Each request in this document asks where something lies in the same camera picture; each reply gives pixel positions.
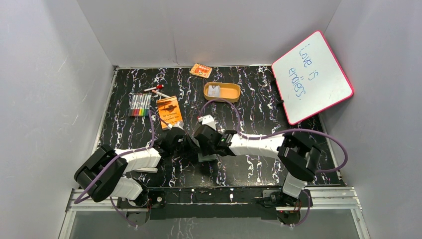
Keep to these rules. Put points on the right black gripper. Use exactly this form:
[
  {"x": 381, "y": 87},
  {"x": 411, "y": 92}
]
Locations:
[{"x": 204, "y": 150}]

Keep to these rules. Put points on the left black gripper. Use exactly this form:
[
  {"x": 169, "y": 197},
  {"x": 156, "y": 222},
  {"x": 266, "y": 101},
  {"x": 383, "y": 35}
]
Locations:
[{"x": 184, "y": 142}]

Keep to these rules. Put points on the silver VIP card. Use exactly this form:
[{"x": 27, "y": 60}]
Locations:
[{"x": 214, "y": 91}]

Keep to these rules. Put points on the mint green card holder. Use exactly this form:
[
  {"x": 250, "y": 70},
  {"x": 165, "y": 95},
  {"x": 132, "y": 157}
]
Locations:
[{"x": 207, "y": 157}]

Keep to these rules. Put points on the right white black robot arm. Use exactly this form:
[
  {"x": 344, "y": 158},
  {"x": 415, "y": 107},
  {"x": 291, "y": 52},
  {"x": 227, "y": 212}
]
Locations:
[{"x": 299, "y": 155}]

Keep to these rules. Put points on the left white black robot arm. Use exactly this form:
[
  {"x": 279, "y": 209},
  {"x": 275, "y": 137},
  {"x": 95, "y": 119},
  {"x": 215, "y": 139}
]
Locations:
[{"x": 101, "y": 175}]

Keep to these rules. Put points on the orange paperback book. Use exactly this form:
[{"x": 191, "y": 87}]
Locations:
[{"x": 169, "y": 110}]

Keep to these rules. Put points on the pack of coloured markers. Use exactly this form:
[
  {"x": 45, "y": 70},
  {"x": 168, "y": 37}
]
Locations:
[{"x": 140, "y": 105}]

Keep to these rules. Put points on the white marker pen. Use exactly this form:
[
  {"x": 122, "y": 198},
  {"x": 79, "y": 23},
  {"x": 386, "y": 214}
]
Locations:
[{"x": 160, "y": 94}]

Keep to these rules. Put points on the tan oval tray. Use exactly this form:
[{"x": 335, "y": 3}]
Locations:
[{"x": 228, "y": 91}]

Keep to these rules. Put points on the red capped marker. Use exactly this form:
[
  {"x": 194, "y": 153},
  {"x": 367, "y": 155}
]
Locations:
[{"x": 154, "y": 88}]

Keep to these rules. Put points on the pink framed whiteboard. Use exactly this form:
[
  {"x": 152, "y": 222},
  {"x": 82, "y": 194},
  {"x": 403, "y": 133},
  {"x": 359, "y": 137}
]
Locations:
[{"x": 310, "y": 79}]

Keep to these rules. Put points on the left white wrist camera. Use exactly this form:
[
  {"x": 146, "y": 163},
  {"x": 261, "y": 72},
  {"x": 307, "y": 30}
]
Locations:
[{"x": 178, "y": 124}]

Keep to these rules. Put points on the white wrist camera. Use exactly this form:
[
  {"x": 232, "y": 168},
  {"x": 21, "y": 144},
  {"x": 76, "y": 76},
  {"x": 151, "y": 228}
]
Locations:
[
  {"x": 178, "y": 124},
  {"x": 207, "y": 120}
]

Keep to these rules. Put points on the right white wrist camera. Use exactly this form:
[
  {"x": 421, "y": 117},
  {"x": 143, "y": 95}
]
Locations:
[{"x": 207, "y": 120}]

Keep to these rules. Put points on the black aluminium base frame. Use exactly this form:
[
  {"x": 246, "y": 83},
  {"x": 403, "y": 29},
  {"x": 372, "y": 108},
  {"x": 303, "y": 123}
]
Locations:
[{"x": 263, "y": 202}]

